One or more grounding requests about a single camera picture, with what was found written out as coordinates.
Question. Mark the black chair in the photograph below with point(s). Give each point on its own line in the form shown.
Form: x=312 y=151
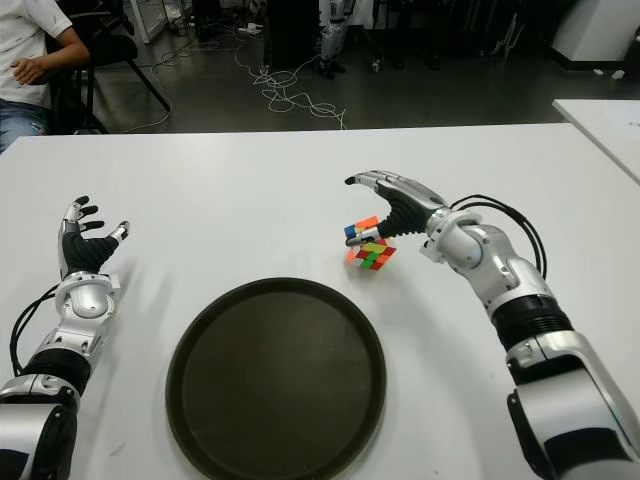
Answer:
x=107 y=47

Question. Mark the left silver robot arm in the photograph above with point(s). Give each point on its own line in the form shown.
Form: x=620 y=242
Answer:
x=85 y=300

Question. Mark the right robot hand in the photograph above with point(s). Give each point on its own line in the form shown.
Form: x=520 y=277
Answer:
x=407 y=207

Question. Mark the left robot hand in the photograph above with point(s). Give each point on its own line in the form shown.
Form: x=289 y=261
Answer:
x=85 y=252

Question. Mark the white power strip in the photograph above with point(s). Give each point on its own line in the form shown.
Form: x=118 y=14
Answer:
x=250 y=29

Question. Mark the white framed furniture panel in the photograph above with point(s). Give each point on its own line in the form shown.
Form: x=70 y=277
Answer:
x=150 y=22

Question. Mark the seated person in white shirt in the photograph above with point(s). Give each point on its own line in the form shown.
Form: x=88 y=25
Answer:
x=25 y=40

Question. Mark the white side table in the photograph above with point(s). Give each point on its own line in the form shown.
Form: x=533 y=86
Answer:
x=600 y=125

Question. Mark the leaning grey metal frame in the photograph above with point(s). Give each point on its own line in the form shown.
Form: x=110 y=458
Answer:
x=510 y=35

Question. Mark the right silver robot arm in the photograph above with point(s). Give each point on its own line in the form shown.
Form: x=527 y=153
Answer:
x=565 y=400

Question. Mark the dark brown round plate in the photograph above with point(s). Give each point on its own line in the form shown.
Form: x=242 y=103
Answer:
x=275 y=380

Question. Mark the multicoloured Rubik's cube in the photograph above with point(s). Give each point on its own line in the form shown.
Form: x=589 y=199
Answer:
x=370 y=257

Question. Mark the white cabinet with black base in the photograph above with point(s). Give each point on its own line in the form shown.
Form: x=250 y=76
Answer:
x=595 y=30

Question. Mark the small white floor object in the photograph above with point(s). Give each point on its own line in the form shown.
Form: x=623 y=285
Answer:
x=618 y=74

